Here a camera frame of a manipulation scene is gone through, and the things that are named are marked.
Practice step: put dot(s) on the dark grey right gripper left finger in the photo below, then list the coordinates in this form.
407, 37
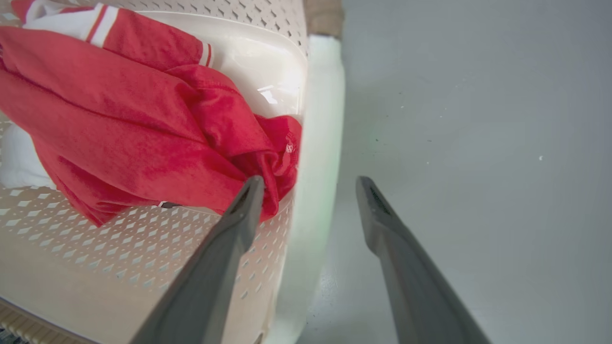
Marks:
210, 282

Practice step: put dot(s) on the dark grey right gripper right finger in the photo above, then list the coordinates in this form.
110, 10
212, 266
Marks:
416, 286

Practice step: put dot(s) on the white perforated plastic laundry basket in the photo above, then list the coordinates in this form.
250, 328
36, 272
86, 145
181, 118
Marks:
267, 67

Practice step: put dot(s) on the red garment with white stripes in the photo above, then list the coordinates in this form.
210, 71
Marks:
143, 124

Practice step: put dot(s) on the white cloth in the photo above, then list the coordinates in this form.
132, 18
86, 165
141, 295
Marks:
19, 160

